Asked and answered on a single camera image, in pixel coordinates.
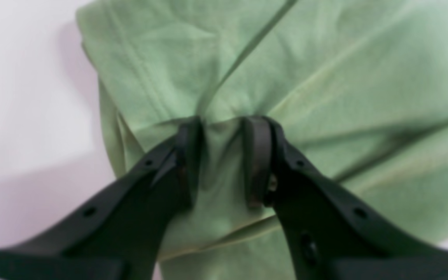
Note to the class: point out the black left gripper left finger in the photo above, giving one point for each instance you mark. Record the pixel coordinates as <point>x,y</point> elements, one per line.
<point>117,233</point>

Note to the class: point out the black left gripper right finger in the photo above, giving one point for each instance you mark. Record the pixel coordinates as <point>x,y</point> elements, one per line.
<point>331,234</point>

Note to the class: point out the green polo t-shirt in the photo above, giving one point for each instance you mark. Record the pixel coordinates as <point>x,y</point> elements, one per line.
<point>360,87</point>

